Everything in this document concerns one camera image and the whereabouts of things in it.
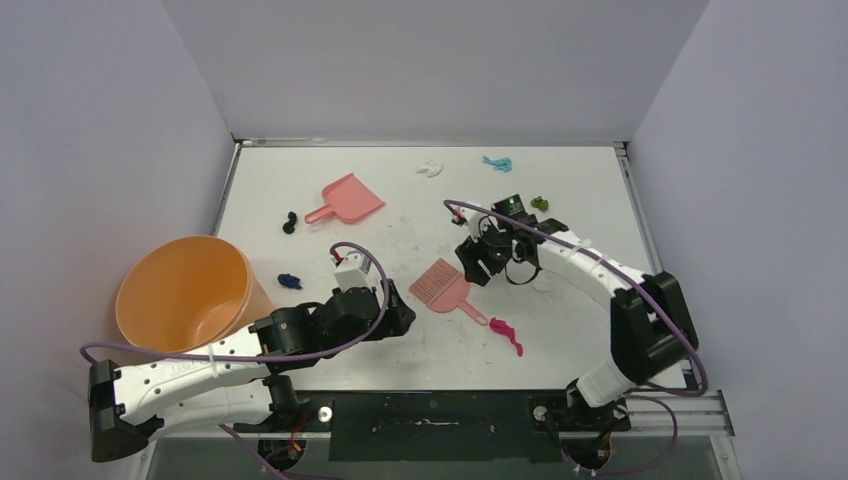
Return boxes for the white paper scrap far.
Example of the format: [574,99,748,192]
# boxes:
[415,160,444,178]

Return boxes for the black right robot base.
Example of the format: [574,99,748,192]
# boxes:
[528,390,631,471]

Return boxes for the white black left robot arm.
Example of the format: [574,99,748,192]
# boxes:
[88,280,416,463]

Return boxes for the dark blue paper scrap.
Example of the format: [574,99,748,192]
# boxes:
[276,273,302,290]

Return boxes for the black paper scrap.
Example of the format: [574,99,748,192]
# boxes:
[282,211,298,235]

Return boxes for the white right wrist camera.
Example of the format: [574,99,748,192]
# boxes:
[452,206,488,241]

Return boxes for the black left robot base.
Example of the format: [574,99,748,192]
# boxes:
[258,375,310,472]

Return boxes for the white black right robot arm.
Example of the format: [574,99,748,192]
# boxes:
[444,195,708,429]

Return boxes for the pink plastic hand brush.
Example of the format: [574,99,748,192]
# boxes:
[408,258,489,326]

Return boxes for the green paper scrap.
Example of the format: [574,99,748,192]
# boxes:
[530,196,550,212]

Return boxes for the pink plastic dustpan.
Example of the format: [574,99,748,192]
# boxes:
[304,173,385,224]

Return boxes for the orange plastic bucket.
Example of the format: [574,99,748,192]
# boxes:
[115,235,275,353]

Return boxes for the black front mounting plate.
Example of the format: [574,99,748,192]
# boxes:
[295,390,561,463]

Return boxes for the cyan paper scrap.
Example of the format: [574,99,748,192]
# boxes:
[482,156,513,173]

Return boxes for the magenta paper scrap near brush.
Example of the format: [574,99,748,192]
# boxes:
[488,317,524,357]

